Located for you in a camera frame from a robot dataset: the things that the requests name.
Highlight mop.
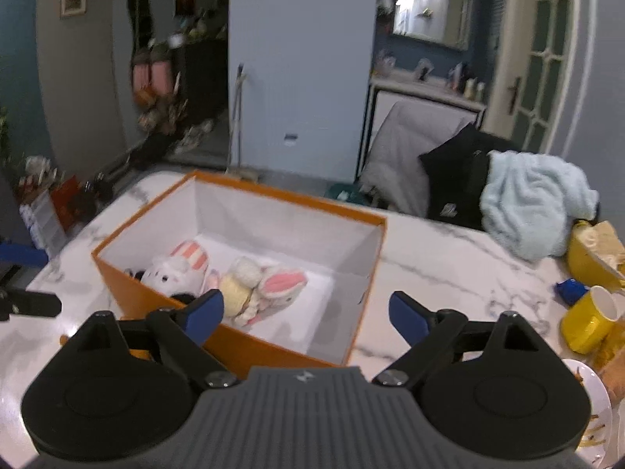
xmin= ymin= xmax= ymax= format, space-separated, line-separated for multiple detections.
xmin=225 ymin=64 xmax=262 ymax=179

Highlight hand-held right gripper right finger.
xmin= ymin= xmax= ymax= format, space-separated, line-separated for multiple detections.
xmin=372 ymin=290 xmax=548 ymax=390

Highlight clear plastic drawer unit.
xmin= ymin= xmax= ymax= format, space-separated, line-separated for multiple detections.
xmin=20 ymin=188 xmax=66 ymax=250

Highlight glazed door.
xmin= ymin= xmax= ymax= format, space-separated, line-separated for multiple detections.
xmin=488 ymin=0 xmax=594 ymax=154

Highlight wall mirror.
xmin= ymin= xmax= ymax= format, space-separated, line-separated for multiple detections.
xmin=391 ymin=0 xmax=477 ymax=50

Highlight teal bin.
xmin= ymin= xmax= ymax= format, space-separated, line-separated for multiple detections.
xmin=323 ymin=183 xmax=386 ymax=208

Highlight cream and pink bunny plush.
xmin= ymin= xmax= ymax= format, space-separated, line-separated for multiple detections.
xmin=217 ymin=256 xmax=309 ymax=328

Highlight orange storage box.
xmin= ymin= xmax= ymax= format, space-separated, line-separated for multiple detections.
xmin=92 ymin=170 xmax=388 ymax=367

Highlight yellow mug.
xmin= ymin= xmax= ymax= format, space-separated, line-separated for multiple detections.
xmin=560 ymin=285 xmax=621 ymax=354

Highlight white plate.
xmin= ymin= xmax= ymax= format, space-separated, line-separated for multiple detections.
xmin=561 ymin=359 xmax=613 ymax=467

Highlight grey quilted chair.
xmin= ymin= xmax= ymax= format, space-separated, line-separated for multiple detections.
xmin=359 ymin=100 xmax=477 ymax=216

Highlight dark sideboard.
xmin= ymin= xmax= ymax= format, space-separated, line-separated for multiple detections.
xmin=173 ymin=39 xmax=229 ymax=123

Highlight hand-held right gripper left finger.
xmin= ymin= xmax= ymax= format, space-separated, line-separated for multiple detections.
xmin=68 ymin=289 xmax=241 ymax=389

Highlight yellow bowl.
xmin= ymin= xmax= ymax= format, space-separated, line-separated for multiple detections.
xmin=566 ymin=220 xmax=625 ymax=290

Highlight white vanity cabinet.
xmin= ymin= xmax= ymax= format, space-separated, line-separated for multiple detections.
xmin=356 ymin=68 xmax=489 ymax=181

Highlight light blue fleece blanket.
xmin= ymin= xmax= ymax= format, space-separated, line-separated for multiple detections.
xmin=479 ymin=149 xmax=600 ymax=261

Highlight small blue cap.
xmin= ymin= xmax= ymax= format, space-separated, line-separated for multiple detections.
xmin=554 ymin=278 xmax=590 ymax=306

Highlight black jacket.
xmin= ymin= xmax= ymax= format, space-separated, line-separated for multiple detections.
xmin=417 ymin=122 xmax=525 ymax=230

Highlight red box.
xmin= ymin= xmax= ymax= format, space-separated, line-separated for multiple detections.
xmin=50 ymin=176 xmax=81 ymax=216

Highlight white plush rabbit striped ears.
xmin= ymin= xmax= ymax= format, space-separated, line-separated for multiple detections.
xmin=124 ymin=239 xmax=212 ymax=304

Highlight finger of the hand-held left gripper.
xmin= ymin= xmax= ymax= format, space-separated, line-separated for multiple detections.
xmin=0 ymin=240 xmax=50 ymax=284
xmin=0 ymin=286 xmax=63 ymax=322

